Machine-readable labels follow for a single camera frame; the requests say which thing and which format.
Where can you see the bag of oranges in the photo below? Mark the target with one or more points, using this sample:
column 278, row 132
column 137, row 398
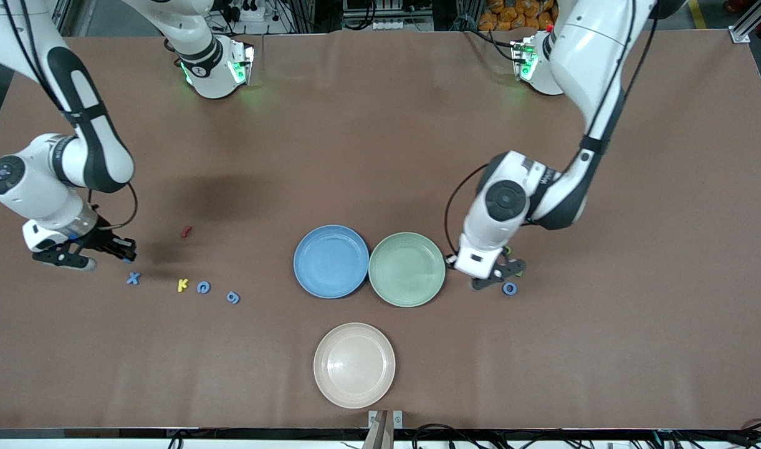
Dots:
column 511, row 12

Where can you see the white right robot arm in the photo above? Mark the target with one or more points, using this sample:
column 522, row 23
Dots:
column 93, row 143

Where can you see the tan mounting bar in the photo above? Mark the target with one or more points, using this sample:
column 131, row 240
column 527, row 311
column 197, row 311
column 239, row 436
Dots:
column 380, row 436

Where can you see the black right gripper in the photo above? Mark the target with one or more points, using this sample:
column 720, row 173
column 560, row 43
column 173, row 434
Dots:
column 101, row 240

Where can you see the blue foam digit 9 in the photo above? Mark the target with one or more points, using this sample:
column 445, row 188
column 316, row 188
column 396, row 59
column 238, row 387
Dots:
column 233, row 300

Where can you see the green plate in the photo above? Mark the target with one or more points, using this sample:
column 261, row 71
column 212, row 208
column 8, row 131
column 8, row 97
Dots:
column 407, row 269

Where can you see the aluminium frame profile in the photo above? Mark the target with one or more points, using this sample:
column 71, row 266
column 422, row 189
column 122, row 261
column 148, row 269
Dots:
column 745, row 31

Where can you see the blue foam letter C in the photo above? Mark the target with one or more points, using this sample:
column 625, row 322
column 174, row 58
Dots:
column 199, row 287

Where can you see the metal table edge bracket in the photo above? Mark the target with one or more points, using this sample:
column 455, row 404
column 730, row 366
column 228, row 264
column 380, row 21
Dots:
column 373, row 419

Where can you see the blue plate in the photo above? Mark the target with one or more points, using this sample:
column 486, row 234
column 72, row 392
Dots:
column 331, row 262

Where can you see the yellow foam letter K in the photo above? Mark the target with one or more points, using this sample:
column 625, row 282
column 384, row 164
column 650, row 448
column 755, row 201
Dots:
column 181, row 285

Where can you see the white power strip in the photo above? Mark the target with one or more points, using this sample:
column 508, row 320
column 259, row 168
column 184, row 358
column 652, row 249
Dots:
column 249, row 12
column 392, row 25

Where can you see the blue foam letter O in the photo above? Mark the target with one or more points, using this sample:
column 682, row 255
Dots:
column 505, row 288

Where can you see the beige plate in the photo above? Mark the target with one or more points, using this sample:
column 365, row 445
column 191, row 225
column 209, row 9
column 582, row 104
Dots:
column 354, row 365

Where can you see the brown table mat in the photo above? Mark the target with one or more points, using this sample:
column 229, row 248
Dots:
column 380, row 156

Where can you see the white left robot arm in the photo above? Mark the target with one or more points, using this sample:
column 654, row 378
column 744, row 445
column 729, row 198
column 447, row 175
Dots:
column 592, row 62

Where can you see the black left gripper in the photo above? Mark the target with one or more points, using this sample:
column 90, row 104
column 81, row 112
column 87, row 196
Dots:
column 508, row 262

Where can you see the blue foam letter X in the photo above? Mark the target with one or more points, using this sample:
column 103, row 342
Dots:
column 133, row 278

